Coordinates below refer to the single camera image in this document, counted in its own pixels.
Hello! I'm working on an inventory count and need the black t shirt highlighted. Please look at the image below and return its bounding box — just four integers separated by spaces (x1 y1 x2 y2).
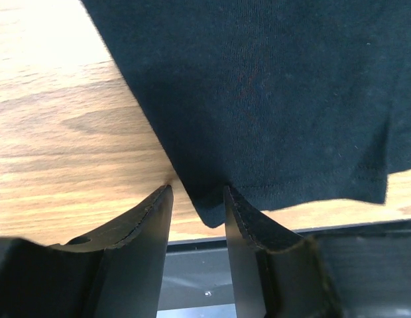
84 1 411 228

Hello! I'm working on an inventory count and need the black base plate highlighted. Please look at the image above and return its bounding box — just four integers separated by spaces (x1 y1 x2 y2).
157 220 411 317

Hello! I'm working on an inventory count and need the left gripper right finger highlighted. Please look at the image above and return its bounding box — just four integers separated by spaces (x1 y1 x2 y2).
223 186 343 317

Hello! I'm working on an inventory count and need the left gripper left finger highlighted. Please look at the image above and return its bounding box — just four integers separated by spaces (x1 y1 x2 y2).
0 185 173 317

